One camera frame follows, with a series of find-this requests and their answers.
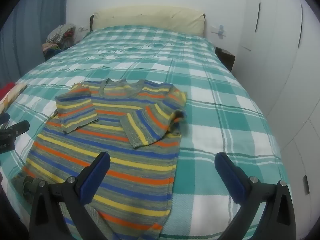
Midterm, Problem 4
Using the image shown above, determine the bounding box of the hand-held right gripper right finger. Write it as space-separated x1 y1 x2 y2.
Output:
214 152 297 240

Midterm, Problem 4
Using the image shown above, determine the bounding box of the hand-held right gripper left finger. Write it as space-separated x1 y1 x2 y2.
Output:
29 151 111 240

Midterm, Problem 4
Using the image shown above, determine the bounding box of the striped knit sweater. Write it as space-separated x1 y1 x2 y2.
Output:
11 78 188 239

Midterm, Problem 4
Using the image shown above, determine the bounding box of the pile of mixed clothes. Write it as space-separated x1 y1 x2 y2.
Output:
41 23 77 60

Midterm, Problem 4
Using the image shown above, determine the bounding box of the patterned beige cloth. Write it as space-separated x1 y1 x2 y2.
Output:
0 84 28 113

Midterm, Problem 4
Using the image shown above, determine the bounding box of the red cloth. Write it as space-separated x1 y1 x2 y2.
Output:
0 84 15 101

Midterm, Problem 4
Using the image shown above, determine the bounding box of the teal checked blanket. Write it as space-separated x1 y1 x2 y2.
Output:
0 25 292 240

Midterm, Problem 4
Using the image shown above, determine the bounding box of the blue curtain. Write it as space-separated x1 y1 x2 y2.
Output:
0 0 68 85

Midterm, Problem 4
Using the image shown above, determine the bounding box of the dark wooden nightstand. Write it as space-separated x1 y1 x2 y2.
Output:
215 47 236 72

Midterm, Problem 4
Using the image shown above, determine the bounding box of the white wardrobe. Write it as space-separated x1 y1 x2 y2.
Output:
234 0 320 230

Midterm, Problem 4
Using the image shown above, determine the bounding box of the cream headboard cushion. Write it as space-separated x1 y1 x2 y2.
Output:
92 6 204 37

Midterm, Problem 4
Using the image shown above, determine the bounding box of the blue wall decoration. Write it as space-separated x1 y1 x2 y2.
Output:
211 25 227 39

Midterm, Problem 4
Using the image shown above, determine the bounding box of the dark wardrobe handle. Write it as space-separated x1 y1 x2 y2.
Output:
255 2 261 33
297 4 303 47

